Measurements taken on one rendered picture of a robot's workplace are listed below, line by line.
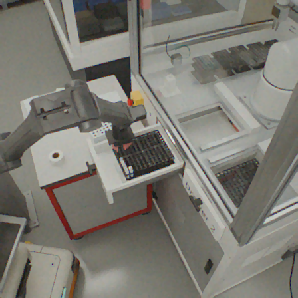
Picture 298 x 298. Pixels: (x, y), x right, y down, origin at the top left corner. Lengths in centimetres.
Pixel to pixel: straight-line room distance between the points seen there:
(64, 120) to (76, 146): 94
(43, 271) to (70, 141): 73
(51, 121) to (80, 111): 6
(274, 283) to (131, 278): 89
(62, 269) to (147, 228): 65
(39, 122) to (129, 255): 154
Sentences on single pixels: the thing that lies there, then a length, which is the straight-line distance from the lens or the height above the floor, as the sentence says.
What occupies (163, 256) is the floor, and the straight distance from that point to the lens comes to 208.
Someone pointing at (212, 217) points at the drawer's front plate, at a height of 92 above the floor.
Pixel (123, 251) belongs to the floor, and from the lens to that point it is 210.
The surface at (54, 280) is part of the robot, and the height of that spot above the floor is 28.
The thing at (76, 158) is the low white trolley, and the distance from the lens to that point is 154.
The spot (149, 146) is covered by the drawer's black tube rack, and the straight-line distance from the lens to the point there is 137.
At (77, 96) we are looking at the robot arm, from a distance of 67.
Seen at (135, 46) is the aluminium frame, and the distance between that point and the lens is 149.
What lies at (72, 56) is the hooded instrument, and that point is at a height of 90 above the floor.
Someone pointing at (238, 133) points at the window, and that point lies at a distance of 90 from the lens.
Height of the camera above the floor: 196
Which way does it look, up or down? 51 degrees down
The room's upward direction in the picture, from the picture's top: straight up
